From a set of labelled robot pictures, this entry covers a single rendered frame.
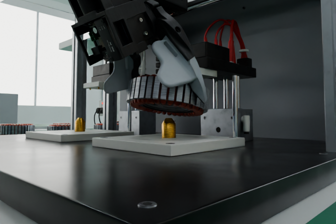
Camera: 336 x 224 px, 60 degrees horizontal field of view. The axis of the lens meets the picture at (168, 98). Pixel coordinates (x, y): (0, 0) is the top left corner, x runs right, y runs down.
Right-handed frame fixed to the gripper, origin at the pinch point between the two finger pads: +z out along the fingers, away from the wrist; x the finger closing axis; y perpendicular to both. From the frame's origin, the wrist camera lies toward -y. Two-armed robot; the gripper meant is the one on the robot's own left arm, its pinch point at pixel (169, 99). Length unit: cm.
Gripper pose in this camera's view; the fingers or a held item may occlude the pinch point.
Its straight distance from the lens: 40.6
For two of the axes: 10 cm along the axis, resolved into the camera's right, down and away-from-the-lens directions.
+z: 3.5, 8.9, 3.0
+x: 7.2, -0.5, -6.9
